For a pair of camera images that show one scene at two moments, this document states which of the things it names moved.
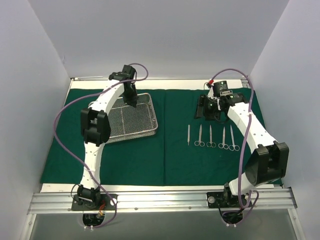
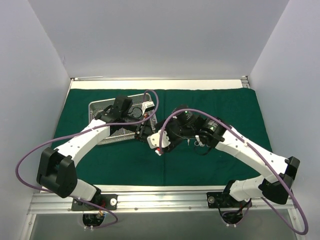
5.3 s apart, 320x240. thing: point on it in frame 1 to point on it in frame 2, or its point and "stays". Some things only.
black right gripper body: [206, 107] to [167, 144]
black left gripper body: [131, 99] to [141, 130]
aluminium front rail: [61, 202] stays
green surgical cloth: [184, 151] stays
